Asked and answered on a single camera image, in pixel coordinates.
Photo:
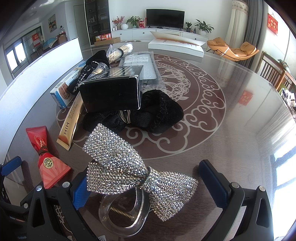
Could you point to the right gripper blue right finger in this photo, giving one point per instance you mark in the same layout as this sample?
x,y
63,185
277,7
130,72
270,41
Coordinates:
x,y
257,221

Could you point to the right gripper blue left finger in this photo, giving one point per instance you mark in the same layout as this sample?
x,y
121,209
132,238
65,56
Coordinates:
x,y
53,213

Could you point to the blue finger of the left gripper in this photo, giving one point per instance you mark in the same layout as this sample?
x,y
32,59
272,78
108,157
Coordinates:
x,y
10,166

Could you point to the red candy-shaped gift box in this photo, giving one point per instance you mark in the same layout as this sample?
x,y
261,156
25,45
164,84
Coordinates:
x,y
51,168

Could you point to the gold HIH tube box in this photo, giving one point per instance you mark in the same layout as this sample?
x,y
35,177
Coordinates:
x,y
67,131

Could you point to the rhinestone bow hair claw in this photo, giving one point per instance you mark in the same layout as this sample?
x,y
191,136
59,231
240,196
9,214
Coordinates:
x,y
117,168

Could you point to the blue white ointment box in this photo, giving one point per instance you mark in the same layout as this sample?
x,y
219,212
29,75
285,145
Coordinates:
x,y
60,93

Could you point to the black odor removing bar box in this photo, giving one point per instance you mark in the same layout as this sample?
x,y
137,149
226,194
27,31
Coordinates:
x,y
118,88

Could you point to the black velvet scrunchie bow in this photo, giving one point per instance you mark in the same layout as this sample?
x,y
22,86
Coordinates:
x,y
157,113

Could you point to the black embroidered velvet pouch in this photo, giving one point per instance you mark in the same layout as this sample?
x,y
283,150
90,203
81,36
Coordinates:
x,y
99,59

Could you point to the bagged bundle of sticks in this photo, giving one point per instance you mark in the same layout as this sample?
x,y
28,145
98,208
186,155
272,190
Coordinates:
x,y
114,54

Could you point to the packaged phone case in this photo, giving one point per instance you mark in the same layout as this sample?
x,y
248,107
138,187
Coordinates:
x,y
150,74

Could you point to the clear perfume bottle gold cap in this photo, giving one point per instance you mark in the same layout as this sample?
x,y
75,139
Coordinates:
x,y
99,69

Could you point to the large white storage box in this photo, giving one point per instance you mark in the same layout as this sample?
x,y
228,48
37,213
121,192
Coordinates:
x,y
29,86

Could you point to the wooden dining chair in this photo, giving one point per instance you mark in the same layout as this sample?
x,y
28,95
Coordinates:
x,y
274,72

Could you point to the cardboard box on floor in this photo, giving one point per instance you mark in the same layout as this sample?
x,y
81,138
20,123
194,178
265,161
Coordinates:
x,y
107,41

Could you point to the white tv cabinet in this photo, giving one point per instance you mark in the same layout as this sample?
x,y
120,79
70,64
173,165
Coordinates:
x,y
150,33

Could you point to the black glass display cabinet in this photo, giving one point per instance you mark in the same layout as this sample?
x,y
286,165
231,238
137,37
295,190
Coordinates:
x,y
97,18

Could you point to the red flower vase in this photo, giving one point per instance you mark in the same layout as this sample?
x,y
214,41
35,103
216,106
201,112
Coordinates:
x,y
118,21

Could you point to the orange lounge chair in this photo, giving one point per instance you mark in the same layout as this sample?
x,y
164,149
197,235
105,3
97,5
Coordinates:
x,y
222,49

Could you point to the green potted plant left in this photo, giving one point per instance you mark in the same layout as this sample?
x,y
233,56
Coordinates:
x,y
133,21

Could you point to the green potted plant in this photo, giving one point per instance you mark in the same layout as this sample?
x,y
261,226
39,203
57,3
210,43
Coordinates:
x,y
203,28
133,21

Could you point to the white box lid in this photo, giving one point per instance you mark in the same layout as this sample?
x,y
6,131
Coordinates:
x,y
178,45

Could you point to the black television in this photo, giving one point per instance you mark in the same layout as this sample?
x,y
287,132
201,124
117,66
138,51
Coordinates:
x,y
165,18

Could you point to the green potted plant right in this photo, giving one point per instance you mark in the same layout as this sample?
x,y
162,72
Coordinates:
x,y
203,28

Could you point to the grey curtain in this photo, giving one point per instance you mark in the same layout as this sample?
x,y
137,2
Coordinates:
x,y
255,30

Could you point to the red wall decoration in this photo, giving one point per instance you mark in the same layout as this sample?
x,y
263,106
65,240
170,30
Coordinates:
x,y
272,24

